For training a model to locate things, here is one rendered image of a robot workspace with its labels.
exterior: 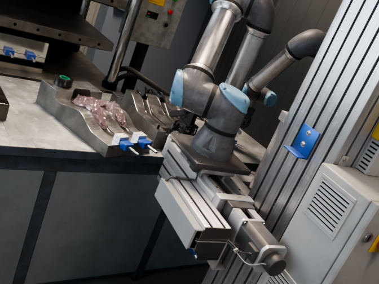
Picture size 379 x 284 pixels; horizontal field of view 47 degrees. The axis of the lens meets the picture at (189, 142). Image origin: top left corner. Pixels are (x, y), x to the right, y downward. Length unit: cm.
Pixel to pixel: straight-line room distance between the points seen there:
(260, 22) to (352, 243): 85
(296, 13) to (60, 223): 359
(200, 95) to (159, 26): 140
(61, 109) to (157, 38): 105
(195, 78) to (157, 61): 320
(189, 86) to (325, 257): 65
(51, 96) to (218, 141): 85
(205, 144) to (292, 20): 356
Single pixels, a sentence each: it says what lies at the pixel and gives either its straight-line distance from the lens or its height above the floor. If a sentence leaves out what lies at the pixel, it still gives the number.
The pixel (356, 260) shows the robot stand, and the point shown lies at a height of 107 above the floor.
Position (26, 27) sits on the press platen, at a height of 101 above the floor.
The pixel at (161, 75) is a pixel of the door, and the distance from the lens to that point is 468.
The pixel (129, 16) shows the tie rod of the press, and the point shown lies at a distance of 251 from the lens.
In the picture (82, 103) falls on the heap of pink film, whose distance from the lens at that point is 190.
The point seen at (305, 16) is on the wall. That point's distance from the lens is 474.
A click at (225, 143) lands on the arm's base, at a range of 143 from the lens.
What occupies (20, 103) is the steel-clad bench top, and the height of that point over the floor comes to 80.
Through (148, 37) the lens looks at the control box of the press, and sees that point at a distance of 273.
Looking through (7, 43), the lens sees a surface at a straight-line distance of 241.
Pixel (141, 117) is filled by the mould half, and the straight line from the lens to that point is 204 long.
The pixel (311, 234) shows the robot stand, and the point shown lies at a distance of 124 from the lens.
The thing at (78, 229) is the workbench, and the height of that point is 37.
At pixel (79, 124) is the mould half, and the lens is 182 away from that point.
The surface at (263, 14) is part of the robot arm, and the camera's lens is 162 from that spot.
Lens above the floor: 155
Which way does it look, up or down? 20 degrees down
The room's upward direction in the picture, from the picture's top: 22 degrees clockwise
